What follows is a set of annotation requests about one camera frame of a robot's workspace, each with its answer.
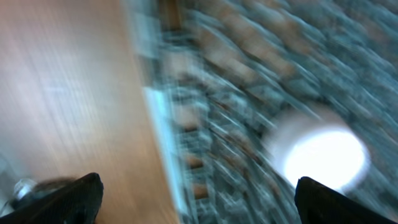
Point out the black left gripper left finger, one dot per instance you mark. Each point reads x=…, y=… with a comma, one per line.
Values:
x=58, y=201

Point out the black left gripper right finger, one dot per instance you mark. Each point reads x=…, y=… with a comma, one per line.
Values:
x=319, y=204

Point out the grey plastic dishwasher rack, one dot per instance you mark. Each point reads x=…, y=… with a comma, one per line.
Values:
x=218, y=73

